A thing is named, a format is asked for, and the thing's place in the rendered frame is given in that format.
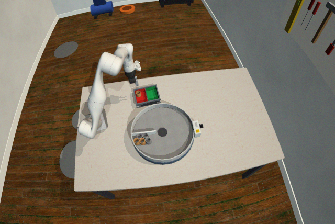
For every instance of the grey crate with red and green compartments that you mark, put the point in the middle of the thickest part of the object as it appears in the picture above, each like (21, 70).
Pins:
(149, 93)

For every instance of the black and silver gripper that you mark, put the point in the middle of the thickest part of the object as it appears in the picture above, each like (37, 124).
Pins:
(131, 71)

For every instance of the grey round turntable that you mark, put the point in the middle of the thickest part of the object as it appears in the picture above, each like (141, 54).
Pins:
(171, 131)

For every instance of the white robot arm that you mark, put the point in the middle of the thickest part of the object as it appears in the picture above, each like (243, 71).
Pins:
(110, 64)

